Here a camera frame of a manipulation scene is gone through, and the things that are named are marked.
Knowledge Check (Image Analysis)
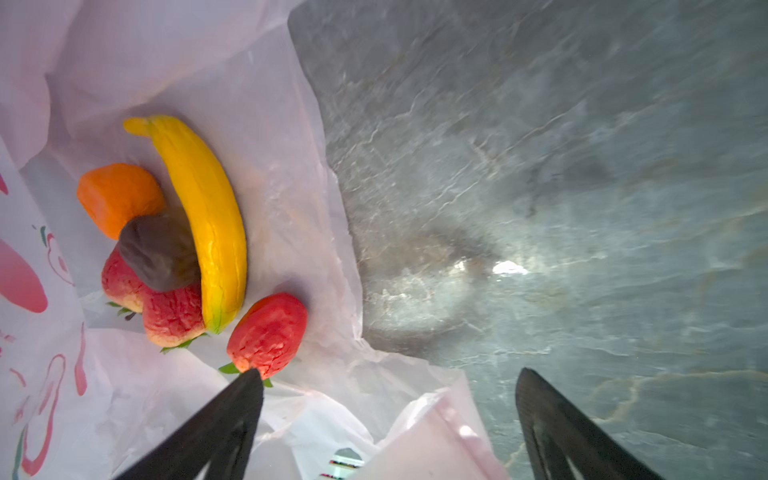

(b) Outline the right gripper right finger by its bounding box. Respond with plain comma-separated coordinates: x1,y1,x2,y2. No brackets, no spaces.
515,368,661,480

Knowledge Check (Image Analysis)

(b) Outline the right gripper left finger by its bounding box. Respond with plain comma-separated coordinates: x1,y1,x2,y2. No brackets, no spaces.
118,370,265,480

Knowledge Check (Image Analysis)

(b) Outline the large red toy peach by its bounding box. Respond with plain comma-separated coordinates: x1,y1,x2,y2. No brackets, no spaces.
142,283,207,348

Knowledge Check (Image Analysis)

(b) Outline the pink printed plastic bag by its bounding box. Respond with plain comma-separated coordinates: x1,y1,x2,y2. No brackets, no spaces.
1,1,506,479

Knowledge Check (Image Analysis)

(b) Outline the dark purple toy fruit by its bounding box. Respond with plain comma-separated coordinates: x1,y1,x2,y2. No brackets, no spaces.
117,208,201,292

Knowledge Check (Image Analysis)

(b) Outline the yellow toy banana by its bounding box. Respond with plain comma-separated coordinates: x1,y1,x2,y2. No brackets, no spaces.
123,115,248,334

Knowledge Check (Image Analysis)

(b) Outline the orange toy tangerine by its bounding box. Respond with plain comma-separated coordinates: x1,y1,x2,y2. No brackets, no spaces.
76,163,167,240

